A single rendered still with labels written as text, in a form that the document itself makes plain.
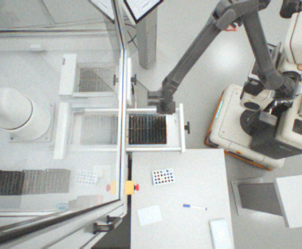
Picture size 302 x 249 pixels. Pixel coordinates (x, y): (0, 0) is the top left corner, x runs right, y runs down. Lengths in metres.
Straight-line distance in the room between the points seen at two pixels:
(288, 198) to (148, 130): 0.92
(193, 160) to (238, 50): 1.70
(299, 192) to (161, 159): 0.84
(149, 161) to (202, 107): 1.14
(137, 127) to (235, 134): 1.03
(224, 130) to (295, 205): 0.78
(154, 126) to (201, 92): 1.22
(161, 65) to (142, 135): 1.33
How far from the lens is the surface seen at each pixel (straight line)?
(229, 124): 2.03
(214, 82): 2.48
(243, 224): 2.29
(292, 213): 1.59
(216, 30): 0.90
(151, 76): 2.38
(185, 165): 1.38
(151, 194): 1.35
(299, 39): 1.16
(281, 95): 1.19
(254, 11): 0.92
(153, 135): 1.25
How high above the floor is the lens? 2.11
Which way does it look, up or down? 73 degrees down
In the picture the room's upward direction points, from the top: 1 degrees counter-clockwise
